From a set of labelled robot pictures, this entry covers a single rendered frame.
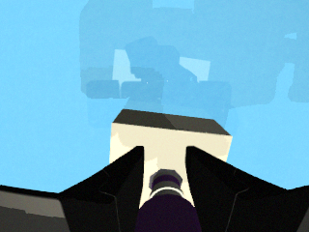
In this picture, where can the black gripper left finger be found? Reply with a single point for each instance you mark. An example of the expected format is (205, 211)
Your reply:
(107, 201)

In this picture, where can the purple marker cap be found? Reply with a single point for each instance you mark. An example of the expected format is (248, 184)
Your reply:
(167, 213)

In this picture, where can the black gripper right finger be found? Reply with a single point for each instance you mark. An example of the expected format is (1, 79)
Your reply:
(228, 199)

